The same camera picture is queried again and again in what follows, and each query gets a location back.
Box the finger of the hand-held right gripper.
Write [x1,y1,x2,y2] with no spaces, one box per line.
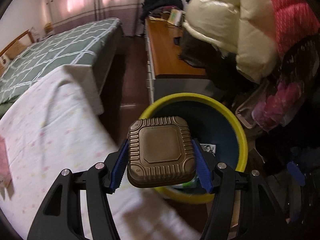
[286,161,307,188]

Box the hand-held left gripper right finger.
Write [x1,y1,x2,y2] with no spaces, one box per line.
[191,139,292,240]

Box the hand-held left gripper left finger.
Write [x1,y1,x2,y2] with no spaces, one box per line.
[26,139,131,240]

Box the green tissue packet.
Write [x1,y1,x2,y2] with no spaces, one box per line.
[172,175,201,189]

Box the brown ribbed plastic box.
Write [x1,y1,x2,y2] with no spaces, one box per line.
[127,116,196,188]

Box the yellow rimmed trash bin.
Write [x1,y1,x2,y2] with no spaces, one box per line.
[138,93,248,203]

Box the black white printed packet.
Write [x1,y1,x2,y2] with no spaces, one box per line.
[199,144,217,156]

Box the pink plastic bag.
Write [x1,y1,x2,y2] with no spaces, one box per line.
[235,80,306,133]

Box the white floral tablecloth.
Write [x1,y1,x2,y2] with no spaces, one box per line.
[0,64,200,240]

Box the black garment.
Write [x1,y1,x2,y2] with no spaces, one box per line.
[178,33,252,92]

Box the pink carton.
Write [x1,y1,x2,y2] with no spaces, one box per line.
[0,136,12,188]

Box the wooden desk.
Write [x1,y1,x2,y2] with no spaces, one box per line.
[145,16,208,103]

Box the green plaid bed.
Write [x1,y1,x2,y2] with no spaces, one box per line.
[0,18,124,105]

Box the white puffer jacket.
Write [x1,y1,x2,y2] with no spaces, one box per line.
[181,0,278,83]

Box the tan pillow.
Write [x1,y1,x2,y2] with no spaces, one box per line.
[0,54,11,68]

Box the green box on desk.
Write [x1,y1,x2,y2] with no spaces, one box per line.
[167,9,186,27]

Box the wooden headboard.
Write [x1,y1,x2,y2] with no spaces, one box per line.
[0,29,34,63]

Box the red striped garment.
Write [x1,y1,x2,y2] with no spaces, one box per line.
[266,0,320,55]

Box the pink curtain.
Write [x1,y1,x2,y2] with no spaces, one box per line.
[41,0,188,37]

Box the pile of dark clothes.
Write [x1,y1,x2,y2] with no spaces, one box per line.
[141,0,185,20]

